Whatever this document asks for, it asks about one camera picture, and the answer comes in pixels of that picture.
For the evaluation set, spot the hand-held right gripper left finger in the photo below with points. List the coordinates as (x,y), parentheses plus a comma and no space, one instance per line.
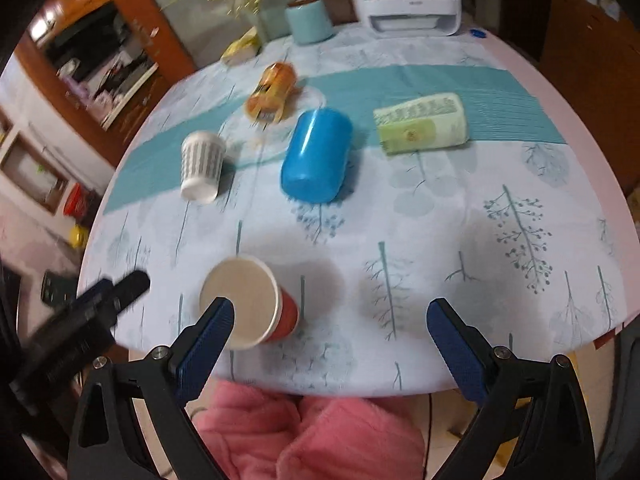
(206,347)

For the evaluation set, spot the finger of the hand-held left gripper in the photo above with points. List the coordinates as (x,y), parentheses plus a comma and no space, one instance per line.
(122,290)

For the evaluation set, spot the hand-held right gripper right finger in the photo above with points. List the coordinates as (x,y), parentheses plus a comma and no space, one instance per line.
(456,350)

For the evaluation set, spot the red paper cup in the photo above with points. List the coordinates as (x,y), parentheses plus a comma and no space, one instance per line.
(250,305)

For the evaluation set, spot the white ribbed cup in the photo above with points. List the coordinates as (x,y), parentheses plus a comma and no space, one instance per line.
(202,165)

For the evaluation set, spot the blue plastic cup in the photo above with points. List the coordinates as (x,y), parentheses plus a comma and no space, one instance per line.
(315,155)

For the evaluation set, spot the black phone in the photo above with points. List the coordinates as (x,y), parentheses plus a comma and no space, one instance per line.
(56,287)

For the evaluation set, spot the yellow round container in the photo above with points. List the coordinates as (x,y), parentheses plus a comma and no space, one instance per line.
(79,236)

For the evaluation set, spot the red plastic container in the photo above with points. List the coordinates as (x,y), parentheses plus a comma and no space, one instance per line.
(77,202)

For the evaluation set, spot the tree print tablecloth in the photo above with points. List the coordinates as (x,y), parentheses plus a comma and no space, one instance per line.
(450,220)

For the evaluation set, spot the pink fleece clothing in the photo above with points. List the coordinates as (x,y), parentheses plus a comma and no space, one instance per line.
(310,435)

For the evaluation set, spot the green tissue pack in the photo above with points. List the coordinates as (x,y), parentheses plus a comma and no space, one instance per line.
(425,122)

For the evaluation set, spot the brown wooden cabinet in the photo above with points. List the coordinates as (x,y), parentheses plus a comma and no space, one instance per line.
(100,50)

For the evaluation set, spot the yellow packet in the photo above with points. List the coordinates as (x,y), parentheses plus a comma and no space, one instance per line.
(241,49)

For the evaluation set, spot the small blue clip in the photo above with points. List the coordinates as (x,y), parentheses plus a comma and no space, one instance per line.
(477,34)

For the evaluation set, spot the teal round canister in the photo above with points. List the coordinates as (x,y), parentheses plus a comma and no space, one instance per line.
(310,22)

